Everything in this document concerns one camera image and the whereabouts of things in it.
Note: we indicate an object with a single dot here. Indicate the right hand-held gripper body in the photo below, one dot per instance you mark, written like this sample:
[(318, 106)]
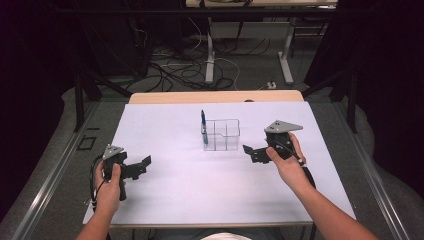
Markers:
[(281, 140)]

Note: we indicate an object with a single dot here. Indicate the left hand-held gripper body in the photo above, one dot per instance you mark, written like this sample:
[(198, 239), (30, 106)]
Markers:
[(111, 160)]

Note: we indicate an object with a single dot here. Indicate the clear plastic organizer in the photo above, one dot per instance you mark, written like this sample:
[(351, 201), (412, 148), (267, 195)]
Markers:
[(223, 135)]

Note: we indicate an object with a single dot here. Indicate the blue pen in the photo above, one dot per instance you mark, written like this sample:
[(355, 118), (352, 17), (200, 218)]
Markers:
[(204, 128)]

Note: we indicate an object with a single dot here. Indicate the person's right hand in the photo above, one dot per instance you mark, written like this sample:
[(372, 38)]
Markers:
[(291, 170)]

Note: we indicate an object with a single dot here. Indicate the person's left hand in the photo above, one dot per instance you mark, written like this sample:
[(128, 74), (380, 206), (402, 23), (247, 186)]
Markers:
[(107, 195)]

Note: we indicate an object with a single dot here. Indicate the white table board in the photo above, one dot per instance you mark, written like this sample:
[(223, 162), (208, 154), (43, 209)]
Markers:
[(186, 193)]

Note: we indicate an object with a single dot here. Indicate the white power plug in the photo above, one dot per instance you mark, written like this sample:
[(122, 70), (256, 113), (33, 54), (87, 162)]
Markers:
[(271, 85)]

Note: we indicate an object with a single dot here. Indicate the wooden table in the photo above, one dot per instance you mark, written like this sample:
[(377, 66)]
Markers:
[(166, 97)]

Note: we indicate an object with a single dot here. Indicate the black metal stand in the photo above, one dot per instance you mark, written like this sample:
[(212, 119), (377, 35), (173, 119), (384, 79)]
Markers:
[(83, 96), (343, 96)]

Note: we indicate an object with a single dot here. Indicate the white desk leg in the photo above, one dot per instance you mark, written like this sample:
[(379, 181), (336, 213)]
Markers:
[(210, 63), (285, 63)]

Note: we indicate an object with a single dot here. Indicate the person's white shirt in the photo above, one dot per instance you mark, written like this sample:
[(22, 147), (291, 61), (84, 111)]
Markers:
[(224, 237)]

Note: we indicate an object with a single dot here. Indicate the background desk top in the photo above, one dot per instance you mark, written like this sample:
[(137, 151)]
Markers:
[(263, 3)]

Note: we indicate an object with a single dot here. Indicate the metal floor rail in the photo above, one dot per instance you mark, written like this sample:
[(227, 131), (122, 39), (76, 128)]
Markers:
[(370, 173), (50, 180)]

